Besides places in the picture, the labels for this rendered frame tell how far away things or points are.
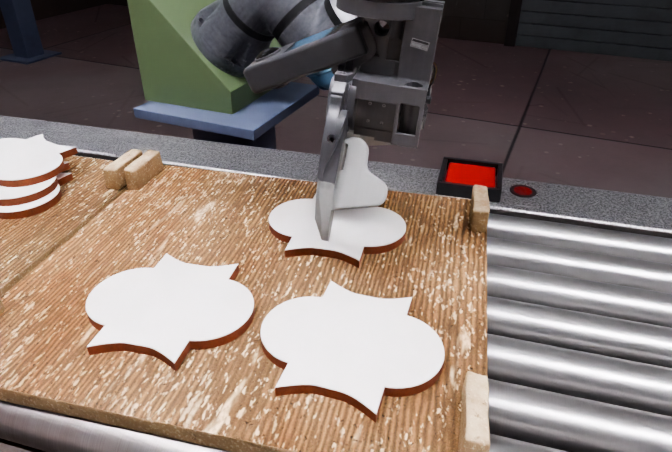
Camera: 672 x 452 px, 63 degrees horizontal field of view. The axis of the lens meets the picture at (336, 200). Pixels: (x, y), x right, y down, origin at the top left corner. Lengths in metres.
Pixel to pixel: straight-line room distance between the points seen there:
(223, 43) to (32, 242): 0.55
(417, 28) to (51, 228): 0.42
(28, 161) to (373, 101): 0.43
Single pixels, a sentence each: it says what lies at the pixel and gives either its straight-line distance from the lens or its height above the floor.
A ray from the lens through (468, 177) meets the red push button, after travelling 0.70.
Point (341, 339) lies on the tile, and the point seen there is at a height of 0.95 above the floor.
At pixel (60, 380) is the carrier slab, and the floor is 0.94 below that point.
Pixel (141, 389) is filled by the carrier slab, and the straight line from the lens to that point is 0.43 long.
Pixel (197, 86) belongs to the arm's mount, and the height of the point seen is 0.92.
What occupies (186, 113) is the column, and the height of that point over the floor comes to 0.87.
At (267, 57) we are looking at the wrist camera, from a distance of 0.50.
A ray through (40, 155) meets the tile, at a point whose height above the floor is 0.97.
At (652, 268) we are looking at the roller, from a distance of 0.62.
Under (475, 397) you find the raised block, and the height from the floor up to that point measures 0.96.
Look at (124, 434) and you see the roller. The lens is 0.43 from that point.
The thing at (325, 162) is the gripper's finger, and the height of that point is 1.04.
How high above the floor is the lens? 1.25
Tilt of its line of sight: 30 degrees down
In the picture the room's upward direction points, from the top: straight up
